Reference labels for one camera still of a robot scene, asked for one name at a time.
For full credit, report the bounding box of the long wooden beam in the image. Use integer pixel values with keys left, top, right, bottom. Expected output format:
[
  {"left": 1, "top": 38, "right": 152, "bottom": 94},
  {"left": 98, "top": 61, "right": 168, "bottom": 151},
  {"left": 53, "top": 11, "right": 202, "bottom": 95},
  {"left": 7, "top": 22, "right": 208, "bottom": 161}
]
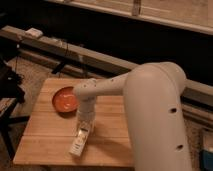
[{"left": 0, "top": 26, "right": 213, "bottom": 107}]

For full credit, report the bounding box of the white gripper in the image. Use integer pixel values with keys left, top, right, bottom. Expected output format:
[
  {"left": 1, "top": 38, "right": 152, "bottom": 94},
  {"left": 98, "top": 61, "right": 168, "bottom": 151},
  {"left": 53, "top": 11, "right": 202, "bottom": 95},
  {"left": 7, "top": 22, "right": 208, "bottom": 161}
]
[{"left": 76, "top": 98, "right": 96, "bottom": 136}]

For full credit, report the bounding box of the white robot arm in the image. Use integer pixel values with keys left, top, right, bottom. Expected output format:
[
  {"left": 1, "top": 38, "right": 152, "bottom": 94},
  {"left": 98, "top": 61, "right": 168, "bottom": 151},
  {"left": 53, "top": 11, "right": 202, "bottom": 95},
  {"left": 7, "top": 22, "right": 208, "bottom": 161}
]
[{"left": 74, "top": 62, "right": 192, "bottom": 171}]

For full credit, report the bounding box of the orange ceramic bowl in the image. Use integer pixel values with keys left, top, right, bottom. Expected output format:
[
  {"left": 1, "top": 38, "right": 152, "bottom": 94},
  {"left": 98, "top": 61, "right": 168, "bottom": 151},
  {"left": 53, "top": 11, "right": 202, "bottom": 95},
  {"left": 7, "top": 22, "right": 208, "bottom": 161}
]
[{"left": 52, "top": 86, "right": 78, "bottom": 114}]

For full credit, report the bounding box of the wooden shelf ledge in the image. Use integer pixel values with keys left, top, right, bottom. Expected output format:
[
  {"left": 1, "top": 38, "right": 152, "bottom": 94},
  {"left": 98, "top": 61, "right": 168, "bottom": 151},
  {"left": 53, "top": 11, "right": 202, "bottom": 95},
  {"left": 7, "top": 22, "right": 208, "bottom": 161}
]
[{"left": 46, "top": 0, "right": 213, "bottom": 36}]

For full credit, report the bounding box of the wooden table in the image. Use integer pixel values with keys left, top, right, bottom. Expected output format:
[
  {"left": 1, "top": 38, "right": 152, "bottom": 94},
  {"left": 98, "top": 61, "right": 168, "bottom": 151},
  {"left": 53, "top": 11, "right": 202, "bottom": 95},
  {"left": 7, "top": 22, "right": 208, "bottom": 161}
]
[{"left": 13, "top": 78, "right": 133, "bottom": 167}]

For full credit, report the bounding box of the black floor bracket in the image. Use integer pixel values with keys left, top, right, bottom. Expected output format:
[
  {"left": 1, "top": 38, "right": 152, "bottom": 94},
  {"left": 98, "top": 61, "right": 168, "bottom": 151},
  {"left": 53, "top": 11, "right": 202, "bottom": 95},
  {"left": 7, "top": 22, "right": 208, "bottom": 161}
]
[{"left": 51, "top": 62, "right": 67, "bottom": 74}]

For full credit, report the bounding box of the black stand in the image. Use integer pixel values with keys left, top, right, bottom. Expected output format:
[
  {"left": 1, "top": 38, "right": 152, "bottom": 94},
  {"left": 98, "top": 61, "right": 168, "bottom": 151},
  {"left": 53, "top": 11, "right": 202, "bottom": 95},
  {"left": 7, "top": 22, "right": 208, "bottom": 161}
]
[{"left": 0, "top": 57, "right": 29, "bottom": 159}]

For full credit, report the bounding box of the white labelled bottle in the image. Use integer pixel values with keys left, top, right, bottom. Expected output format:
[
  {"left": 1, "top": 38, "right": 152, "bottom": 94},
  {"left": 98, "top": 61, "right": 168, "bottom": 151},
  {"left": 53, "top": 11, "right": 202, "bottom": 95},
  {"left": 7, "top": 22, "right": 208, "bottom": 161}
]
[{"left": 69, "top": 122, "right": 90, "bottom": 156}]

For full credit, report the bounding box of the small white box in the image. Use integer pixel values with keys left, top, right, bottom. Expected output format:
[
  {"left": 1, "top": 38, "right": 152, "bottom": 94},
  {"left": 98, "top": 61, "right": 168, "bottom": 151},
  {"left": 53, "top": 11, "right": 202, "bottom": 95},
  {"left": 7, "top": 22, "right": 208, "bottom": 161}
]
[{"left": 26, "top": 28, "right": 43, "bottom": 38}]

